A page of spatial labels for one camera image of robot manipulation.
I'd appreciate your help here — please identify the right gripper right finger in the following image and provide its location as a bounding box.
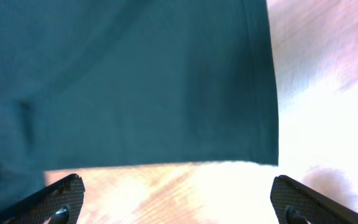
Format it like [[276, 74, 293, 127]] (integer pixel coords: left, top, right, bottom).
[[270, 175, 358, 224]]

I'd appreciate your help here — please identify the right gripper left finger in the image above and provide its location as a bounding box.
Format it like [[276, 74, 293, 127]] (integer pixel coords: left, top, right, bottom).
[[0, 174, 85, 224]]

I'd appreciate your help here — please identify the black t-shirt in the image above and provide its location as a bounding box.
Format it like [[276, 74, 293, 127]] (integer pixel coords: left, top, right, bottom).
[[0, 0, 278, 210]]

